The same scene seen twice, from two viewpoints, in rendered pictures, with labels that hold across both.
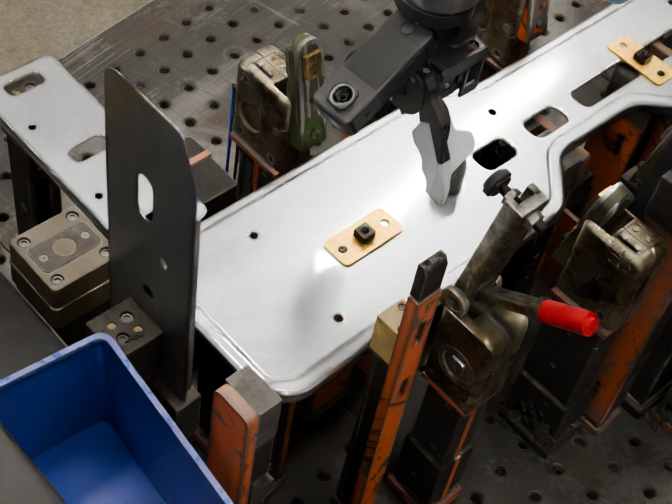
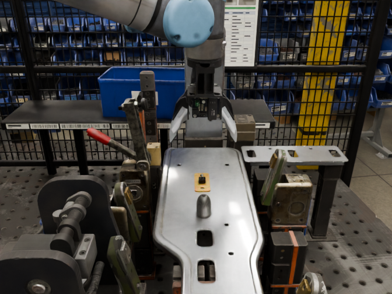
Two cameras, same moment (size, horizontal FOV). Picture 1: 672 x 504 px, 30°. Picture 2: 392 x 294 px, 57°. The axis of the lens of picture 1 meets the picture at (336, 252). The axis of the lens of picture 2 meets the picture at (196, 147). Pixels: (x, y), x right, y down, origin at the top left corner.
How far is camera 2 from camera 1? 159 cm
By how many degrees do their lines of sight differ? 95
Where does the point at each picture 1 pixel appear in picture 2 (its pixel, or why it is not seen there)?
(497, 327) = (126, 164)
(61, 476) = not seen: hidden behind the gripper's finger
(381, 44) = not seen: hidden behind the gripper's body
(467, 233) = (175, 205)
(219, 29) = not seen: outside the picture
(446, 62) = (190, 87)
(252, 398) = (144, 72)
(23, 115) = (317, 149)
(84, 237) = (242, 121)
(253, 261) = (217, 160)
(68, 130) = (304, 153)
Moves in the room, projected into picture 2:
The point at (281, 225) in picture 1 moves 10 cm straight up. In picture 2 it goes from (225, 170) to (227, 136)
